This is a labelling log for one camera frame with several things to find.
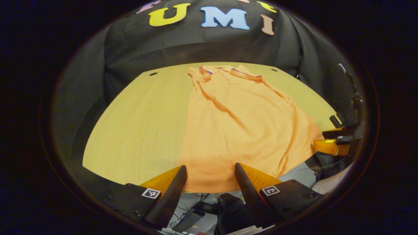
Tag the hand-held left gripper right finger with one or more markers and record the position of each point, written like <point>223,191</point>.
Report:
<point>249,195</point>

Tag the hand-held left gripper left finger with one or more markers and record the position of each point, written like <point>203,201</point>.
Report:
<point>169,199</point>

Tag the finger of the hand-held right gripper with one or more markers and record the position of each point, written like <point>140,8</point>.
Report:
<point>329,147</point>
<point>336,133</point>

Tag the orange T-shirt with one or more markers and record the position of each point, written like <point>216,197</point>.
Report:
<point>241,130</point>

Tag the black office chair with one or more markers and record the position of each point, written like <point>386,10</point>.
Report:
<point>232,212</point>

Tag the black flat device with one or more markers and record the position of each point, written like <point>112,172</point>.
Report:
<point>189,220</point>

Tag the white papers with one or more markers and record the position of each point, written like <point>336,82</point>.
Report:
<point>241,231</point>

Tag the black backdrop cloth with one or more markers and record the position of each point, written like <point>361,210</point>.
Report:
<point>196,42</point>

